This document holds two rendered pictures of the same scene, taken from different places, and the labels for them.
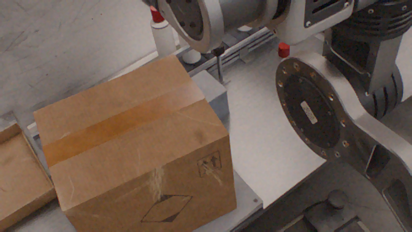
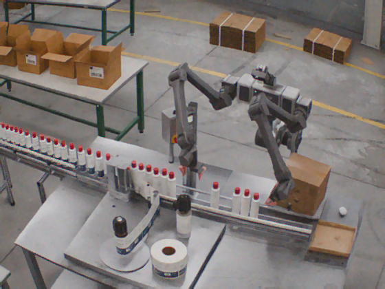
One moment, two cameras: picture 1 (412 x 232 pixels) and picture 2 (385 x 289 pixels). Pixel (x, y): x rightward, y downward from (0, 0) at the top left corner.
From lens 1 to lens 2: 3.77 m
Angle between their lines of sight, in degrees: 83
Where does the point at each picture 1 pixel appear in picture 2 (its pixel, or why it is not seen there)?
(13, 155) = (317, 243)
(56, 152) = (322, 175)
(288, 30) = not seen: hidden behind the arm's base
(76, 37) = (252, 269)
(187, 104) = (292, 161)
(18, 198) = (326, 230)
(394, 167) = not seen: hidden behind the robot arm
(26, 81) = (288, 267)
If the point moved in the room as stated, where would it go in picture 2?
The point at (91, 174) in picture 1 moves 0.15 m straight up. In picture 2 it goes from (321, 166) to (324, 148)
